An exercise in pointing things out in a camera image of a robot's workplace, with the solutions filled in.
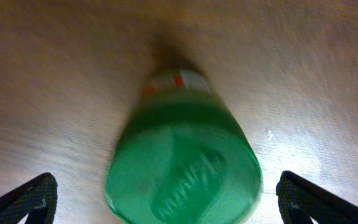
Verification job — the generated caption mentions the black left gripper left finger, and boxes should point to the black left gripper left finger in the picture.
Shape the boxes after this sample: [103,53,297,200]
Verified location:
[0,172,58,224]

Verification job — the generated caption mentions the green lidded jar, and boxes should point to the green lidded jar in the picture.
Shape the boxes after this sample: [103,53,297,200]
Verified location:
[104,68,262,224]

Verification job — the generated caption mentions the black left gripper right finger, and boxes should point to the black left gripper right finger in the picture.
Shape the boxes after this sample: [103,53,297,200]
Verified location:
[276,170,358,224]

